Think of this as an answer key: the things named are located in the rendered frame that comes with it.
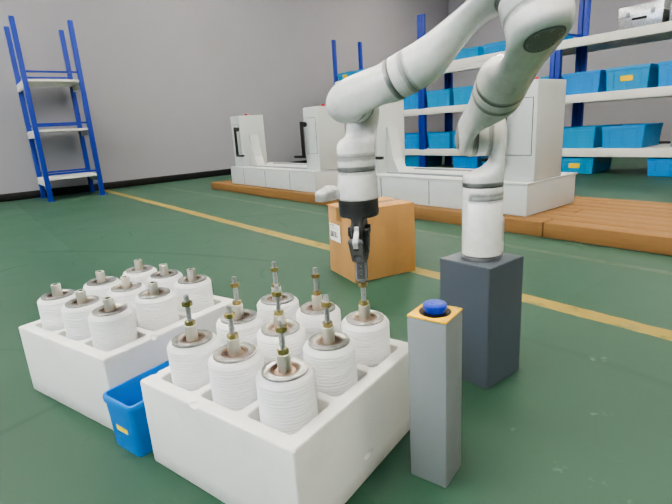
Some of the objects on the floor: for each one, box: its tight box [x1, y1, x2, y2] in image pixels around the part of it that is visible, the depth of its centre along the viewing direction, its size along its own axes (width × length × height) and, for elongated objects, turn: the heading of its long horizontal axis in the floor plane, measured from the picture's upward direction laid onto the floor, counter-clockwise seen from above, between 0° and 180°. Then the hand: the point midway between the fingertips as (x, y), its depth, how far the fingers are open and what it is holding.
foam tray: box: [19, 295, 234, 431], centre depth 128 cm, size 39×39×18 cm
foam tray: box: [140, 338, 410, 504], centre depth 96 cm, size 39×39×18 cm
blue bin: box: [102, 360, 170, 457], centre depth 108 cm, size 30×11×12 cm, turn 158°
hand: (361, 270), depth 91 cm, fingers closed
